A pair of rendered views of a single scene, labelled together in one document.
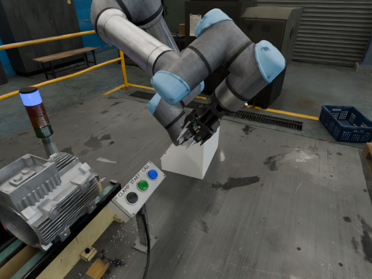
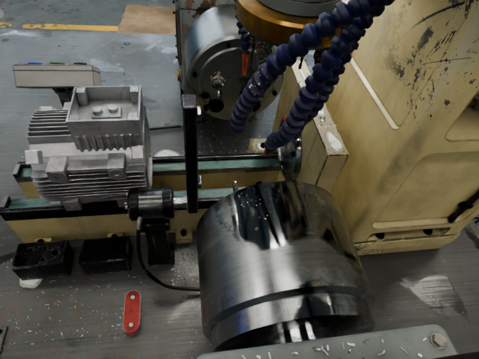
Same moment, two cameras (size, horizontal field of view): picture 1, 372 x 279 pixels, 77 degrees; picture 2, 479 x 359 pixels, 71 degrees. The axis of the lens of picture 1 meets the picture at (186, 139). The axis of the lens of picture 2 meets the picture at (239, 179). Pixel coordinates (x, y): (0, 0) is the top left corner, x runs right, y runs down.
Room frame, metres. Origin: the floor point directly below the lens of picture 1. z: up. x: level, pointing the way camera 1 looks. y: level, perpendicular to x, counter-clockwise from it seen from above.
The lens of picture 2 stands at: (0.52, 0.93, 1.54)
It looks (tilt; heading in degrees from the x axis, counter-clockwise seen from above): 50 degrees down; 231
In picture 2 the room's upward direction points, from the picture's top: 8 degrees clockwise
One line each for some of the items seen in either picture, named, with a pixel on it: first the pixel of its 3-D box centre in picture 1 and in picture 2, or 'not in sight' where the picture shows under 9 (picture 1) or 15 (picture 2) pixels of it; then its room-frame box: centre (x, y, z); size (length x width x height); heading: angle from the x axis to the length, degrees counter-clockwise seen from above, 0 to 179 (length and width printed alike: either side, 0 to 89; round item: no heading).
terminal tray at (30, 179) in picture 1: (24, 182); (109, 117); (0.43, 0.40, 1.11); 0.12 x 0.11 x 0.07; 157
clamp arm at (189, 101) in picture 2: not in sight; (190, 163); (0.36, 0.59, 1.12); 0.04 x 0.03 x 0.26; 155
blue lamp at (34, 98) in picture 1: (31, 97); not in sight; (0.80, 0.57, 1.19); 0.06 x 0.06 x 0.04
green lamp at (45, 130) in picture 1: (42, 129); not in sight; (0.80, 0.57, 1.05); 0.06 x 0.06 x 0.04
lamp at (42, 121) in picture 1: (39, 119); not in sight; (0.80, 0.57, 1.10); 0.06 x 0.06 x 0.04
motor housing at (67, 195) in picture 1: (50, 198); (98, 154); (0.47, 0.39, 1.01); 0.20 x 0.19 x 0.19; 157
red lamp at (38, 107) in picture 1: (35, 108); not in sight; (0.80, 0.57, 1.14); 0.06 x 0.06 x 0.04
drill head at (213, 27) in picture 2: not in sight; (229, 53); (0.04, 0.20, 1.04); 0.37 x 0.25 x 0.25; 65
